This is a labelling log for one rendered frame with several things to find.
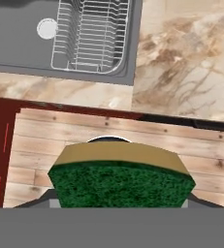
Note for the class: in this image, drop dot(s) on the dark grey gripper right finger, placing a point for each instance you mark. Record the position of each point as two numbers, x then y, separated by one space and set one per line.
199 201

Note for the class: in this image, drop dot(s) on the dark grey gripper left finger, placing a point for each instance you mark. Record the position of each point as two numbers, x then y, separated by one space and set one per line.
44 201

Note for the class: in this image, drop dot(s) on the green and yellow sponge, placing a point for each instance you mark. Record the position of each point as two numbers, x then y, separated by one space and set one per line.
121 182

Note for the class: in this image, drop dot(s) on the grey sink basin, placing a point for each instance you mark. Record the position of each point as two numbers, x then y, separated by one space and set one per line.
19 38

